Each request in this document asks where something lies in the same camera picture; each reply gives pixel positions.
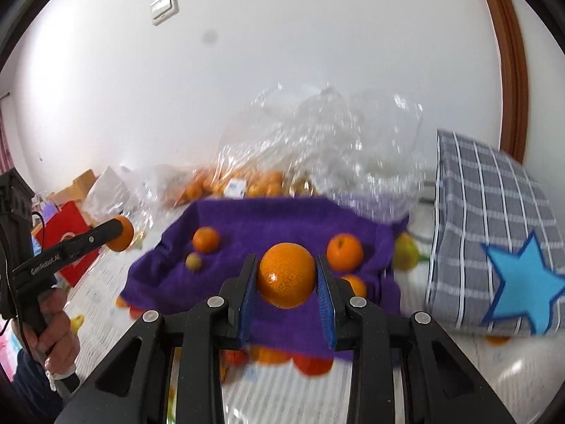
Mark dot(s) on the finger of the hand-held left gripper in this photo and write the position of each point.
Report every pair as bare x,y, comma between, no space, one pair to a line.
92,238

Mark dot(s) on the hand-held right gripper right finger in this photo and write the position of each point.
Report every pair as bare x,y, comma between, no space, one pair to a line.
379,353

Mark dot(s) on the person's left forearm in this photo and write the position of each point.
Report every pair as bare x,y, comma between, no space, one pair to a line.
31,384

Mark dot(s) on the red paper bag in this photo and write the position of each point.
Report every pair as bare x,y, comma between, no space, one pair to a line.
66,229

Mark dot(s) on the grey checked cloth bag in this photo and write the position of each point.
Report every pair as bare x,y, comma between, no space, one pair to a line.
485,194

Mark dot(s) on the white plastic bag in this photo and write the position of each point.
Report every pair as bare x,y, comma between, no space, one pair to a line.
108,190

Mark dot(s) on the large orange with stem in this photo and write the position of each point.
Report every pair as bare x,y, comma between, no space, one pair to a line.
287,278

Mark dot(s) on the small green fruit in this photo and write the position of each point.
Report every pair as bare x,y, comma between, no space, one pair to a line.
194,262

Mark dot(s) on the person's left hand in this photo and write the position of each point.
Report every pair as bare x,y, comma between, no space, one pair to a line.
62,344

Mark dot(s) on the small clear plastic bag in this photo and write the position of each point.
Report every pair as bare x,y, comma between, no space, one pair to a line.
150,198

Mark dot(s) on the purple towel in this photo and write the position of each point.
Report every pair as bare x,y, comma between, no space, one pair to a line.
265,221

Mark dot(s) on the blue paper star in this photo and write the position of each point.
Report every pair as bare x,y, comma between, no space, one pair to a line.
525,282

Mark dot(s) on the crumpled clear plastic bag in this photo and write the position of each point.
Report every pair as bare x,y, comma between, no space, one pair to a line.
331,141

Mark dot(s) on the small red fruit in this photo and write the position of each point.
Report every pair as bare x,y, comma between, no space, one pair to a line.
234,356

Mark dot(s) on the clear bag of oranges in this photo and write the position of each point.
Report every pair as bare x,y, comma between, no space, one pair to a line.
260,183

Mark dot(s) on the brown wooden door frame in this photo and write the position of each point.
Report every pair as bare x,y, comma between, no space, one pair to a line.
507,75

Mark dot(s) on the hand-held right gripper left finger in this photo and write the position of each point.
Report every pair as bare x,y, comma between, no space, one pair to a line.
194,353

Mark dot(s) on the white light switch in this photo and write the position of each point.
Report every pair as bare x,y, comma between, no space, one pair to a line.
164,7

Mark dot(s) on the brown cardboard box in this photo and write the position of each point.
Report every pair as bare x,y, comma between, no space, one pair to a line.
77,187

